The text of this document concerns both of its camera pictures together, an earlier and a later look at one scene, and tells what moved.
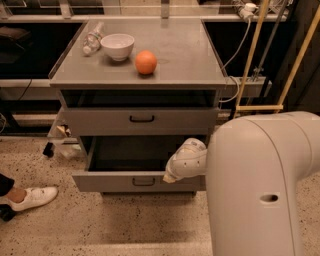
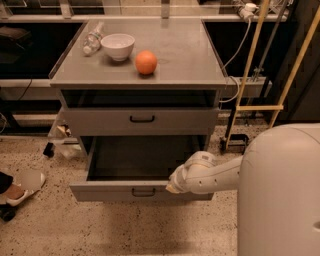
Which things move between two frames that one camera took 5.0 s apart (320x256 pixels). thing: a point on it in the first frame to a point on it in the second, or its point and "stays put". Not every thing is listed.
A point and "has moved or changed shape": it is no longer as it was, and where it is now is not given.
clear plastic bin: x=60 y=141 stays put
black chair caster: x=6 y=212 stays put
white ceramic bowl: x=118 y=45 stays put
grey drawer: x=132 y=164 has moved or changed shape
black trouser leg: x=6 y=183 stays put
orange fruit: x=145 y=62 stays put
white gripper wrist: x=176 y=165 to x=177 y=181
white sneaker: x=35 y=196 to x=25 y=183
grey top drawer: x=142 y=121 stays put
